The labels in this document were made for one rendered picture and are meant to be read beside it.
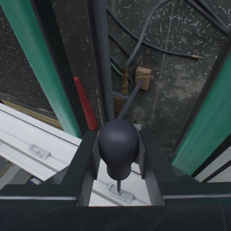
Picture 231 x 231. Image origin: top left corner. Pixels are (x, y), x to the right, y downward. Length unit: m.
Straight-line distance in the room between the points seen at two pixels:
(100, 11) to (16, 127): 0.37
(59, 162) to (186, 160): 0.24
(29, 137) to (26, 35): 0.25
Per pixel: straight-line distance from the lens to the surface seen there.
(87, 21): 0.52
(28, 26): 0.21
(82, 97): 0.69
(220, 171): 0.22
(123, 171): 0.17
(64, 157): 0.36
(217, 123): 0.18
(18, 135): 0.43
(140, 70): 1.21
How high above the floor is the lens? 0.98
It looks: 33 degrees down
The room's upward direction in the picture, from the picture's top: 149 degrees counter-clockwise
